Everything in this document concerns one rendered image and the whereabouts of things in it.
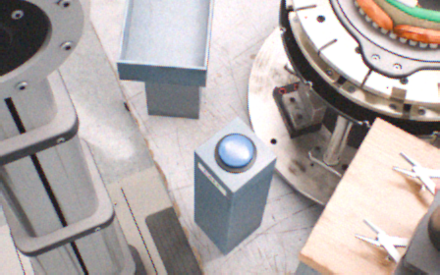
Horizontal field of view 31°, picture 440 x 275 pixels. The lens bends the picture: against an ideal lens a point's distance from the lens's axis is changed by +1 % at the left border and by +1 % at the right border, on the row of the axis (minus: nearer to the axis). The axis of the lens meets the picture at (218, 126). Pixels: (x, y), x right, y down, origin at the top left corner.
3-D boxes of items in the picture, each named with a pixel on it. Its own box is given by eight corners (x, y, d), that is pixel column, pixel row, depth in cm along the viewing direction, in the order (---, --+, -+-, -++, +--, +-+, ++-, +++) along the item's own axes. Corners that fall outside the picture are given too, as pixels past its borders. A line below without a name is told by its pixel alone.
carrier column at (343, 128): (341, 157, 117) (369, 91, 98) (334, 171, 116) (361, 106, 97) (325, 150, 117) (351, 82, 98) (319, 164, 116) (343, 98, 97)
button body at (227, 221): (229, 192, 116) (238, 115, 93) (260, 226, 114) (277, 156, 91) (193, 221, 114) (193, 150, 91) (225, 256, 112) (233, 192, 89)
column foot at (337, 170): (316, 141, 118) (317, 139, 117) (354, 165, 116) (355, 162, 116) (305, 156, 117) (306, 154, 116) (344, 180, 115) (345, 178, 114)
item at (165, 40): (151, 21, 129) (140, -101, 103) (216, 26, 129) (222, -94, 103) (133, 157, 118) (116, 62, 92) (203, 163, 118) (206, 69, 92)
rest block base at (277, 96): (301, 85, 122) (302, 80, 120) (320, 129, 119) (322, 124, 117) (271, 94, 121) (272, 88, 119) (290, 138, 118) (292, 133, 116)
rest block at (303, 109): (307, 91, 119) (312, 75, 115) (321, 123, 117) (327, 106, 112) (281, 99, 119) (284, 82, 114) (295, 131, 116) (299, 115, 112)
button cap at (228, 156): (237, 131, 92) (237, 127, 91) (259, 154, 91) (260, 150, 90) (211, 150, 91) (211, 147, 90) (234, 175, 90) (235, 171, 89)
